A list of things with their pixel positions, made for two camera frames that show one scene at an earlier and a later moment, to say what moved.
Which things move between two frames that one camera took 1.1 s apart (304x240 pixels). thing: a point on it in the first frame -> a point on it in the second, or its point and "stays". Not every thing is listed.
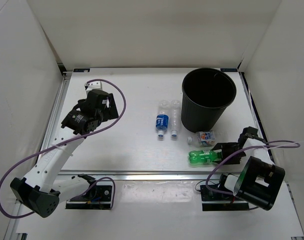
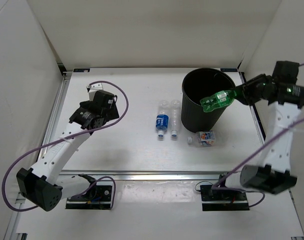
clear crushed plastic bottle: x=175 y=116 stays
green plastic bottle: x=204 y=157 -> x=219 y=99
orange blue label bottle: x=204 y=139 stays
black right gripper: x=224 y=146 -> x=247 y=97
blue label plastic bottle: x=162 y=118 stays
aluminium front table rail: x=144 y=175 stays
